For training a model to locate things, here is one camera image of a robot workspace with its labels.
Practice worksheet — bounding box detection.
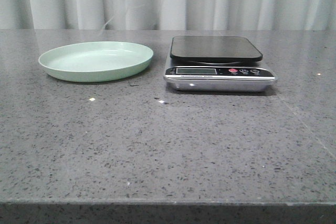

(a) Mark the white pleated curtain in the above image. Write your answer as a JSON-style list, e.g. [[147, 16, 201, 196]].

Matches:
[[1, 0, 335, 30]]

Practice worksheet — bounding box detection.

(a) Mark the silver digital kitchen scale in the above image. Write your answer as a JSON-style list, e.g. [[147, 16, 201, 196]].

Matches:
[[163, 36, 277, 92]]

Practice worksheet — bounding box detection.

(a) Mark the light green round plate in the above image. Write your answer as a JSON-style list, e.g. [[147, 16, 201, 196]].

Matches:
[[38, 41, 154, 83]]

